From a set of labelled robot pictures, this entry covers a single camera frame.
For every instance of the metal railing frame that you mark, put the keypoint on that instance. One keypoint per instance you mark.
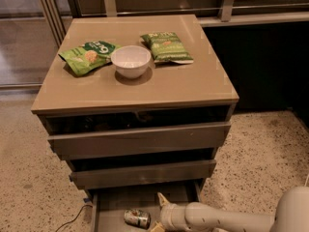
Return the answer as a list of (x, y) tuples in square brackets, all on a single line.
[(211, 13)]

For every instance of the top drawer front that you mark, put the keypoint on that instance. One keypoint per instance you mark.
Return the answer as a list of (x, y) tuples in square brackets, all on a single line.
[(114, 143)]

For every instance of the left green chip bag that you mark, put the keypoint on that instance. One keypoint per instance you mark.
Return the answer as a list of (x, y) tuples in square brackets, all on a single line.
[(89, 56)]

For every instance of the open bottom drawer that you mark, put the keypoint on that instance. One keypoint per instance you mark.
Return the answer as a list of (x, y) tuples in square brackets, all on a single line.
[(110, 204)]

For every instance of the middle drawer front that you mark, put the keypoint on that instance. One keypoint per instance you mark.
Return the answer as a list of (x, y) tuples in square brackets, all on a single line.
[(143, 175)]

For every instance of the white bowl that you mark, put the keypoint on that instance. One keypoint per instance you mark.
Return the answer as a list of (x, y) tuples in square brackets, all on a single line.
[(131, 61)]

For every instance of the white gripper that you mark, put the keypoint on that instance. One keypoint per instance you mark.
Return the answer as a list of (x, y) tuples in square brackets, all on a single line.
[(168, 215)]

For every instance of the right green chip bag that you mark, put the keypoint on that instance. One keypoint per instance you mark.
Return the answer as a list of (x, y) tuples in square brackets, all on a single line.
[(167, 47)]

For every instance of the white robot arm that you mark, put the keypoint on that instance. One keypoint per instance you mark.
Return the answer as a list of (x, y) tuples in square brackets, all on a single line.
[(292, 215)]

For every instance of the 7up soda can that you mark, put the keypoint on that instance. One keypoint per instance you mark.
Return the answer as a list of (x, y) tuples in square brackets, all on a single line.
[(137, 218)]

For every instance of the green chip bag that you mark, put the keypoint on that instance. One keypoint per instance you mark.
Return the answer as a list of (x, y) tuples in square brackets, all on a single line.
[(167, 47), (89, 56)]

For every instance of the taupe drawer cabinet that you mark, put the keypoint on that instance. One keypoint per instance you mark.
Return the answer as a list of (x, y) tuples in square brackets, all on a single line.
[(162, 97)]

